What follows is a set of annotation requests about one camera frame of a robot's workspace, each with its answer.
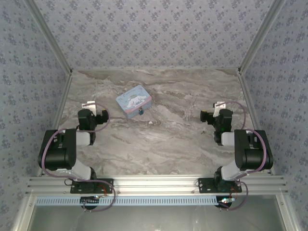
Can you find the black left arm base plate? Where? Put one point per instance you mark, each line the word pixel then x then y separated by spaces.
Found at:
pixel 106 186

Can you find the aluminium frame post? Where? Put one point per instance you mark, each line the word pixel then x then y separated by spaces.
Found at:
pixel 262 33
pixel 48 33

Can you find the small blue padlock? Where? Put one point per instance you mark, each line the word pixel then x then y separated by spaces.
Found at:
pixel 140 111

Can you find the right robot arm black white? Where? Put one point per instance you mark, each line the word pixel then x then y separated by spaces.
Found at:
pixel 252 154

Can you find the aluminium mounting rail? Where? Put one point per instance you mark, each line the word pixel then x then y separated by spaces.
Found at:
pixel 154 184

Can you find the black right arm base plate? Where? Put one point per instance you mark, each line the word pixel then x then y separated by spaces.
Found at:
pixel 205 186

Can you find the blue cartoon tin box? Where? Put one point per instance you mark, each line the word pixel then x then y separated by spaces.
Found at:
pixel 133 102

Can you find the small metal key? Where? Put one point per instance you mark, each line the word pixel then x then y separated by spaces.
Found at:
pixel 203 132

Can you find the grey metal sheet panel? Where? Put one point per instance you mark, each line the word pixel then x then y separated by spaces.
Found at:
pixel 154 219

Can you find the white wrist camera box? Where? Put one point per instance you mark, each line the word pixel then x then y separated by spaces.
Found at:
pixel 89 106
pixel 219 107

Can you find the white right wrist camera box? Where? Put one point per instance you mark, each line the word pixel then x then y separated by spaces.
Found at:
pixel 219 107

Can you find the aluminium table side rail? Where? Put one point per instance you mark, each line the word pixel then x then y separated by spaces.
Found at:
pixel 252 108
pixel 61 108

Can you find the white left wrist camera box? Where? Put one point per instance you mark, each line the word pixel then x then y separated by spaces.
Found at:
pixel 89 106

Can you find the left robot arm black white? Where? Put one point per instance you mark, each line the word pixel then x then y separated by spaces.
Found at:
pixel 60 154

